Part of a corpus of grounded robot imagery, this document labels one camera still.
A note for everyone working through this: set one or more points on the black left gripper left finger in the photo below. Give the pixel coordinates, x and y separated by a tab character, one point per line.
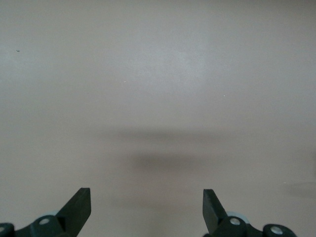
74	212

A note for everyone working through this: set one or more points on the large table cover sheet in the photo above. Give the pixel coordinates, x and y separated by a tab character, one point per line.
158	74

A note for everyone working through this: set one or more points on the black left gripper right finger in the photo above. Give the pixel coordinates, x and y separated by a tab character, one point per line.
212	214

